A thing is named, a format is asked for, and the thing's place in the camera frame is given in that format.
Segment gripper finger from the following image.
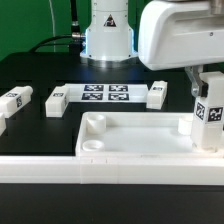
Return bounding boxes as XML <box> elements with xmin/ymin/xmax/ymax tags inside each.
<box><xmin>185</xmin><ymin>65</ymin><xmax>208</xmax><ymax>98</ymax></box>

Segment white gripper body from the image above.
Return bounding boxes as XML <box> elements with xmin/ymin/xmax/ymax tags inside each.
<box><xmin>138</xmin><ymin>0</ymin><xmax>224</xmax><ymax>70</ymax></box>

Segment white desk top tray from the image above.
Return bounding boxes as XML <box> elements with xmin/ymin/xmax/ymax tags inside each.
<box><xmin>75</xmin><ymin>112</ymin><xmax>224</xmax><ymax>158</ymax></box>

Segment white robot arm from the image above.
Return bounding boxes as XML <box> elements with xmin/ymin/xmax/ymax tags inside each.
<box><xmin>80</xmin><ymin>0</ymin><xmax>224</xmax><ymax>96</ymax></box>

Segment white marker base plate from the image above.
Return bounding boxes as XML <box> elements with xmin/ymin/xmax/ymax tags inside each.
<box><xmin>67</xmin><ymin>84</ymin><xmax>148</xmax><ymax>103</ymax></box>

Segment black cable with connector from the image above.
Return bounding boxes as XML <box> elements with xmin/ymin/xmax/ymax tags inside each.
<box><xmin>27</xmin><ymin>0</ymin><xmax>88</xmax><ymax>54</ymax></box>

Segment white front obstacle rail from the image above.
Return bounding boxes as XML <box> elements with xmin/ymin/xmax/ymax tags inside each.
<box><xmin>0</xmin><ymin>156</ymin><xmax>224</xmax><ymax>186</ymax></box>

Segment white thin cable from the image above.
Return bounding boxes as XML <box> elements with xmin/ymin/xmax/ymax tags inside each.
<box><xmin>48</xmin><ymin>0</ymin><xmax>57</xmax><ymax>38</ymax></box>

